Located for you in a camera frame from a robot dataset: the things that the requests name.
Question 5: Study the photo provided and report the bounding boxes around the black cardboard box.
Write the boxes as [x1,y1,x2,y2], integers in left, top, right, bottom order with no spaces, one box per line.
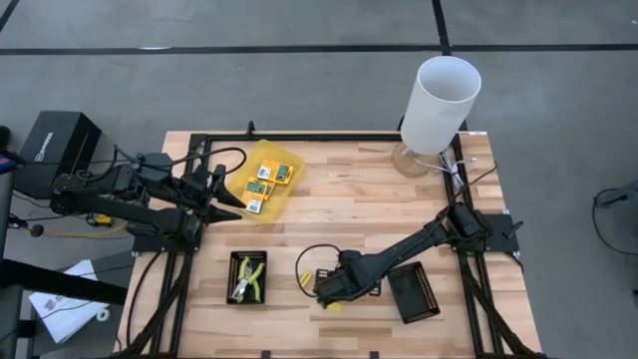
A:
[13,110,117,198]

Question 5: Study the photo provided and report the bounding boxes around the yellow translucent plastic bin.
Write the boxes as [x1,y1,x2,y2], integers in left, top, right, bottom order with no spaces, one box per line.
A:
[224,139,307,224]

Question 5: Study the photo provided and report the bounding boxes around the black aluminium table frame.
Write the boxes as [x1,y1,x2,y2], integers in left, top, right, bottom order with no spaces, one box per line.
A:
[115,119,549,359]

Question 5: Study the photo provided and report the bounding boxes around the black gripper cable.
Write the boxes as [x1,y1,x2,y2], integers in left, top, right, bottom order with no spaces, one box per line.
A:
[294,242,345,286]
[193,146,249,177]

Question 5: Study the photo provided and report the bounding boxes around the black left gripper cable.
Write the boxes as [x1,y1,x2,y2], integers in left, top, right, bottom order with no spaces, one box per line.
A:
[193,146,249,177]

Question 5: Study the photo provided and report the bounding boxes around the white paper sheets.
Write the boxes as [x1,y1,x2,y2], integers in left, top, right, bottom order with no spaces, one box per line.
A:
[28,258,111,345]

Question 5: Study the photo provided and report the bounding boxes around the grey equipment stand foot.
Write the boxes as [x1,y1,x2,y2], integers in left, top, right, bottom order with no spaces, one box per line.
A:
[592,179,638,210]

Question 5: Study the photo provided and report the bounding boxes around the yellow floor cable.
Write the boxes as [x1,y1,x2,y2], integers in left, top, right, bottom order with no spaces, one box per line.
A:
[42,218,131,239]

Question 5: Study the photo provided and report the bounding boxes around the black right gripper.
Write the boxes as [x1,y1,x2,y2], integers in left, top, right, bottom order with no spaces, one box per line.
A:
[315,251,384,308]

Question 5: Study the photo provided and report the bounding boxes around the orange packaging card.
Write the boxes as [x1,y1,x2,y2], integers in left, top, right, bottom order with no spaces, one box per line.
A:
[256,159,295,185]
[241,178,268,215]

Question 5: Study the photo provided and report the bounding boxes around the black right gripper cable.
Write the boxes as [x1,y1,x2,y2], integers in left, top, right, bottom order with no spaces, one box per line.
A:
[294,242,345,286]

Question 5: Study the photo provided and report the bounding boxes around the black slotted plastic basket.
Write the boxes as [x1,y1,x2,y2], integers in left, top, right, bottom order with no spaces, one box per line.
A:
[385,260,443,325]
[224,250,269,306]

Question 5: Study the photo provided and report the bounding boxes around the white shade table lamp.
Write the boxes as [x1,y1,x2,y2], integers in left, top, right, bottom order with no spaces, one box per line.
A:
[391,55,483,180]

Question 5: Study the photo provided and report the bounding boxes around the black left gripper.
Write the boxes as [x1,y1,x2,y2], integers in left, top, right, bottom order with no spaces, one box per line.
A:
[173,164,247,224]

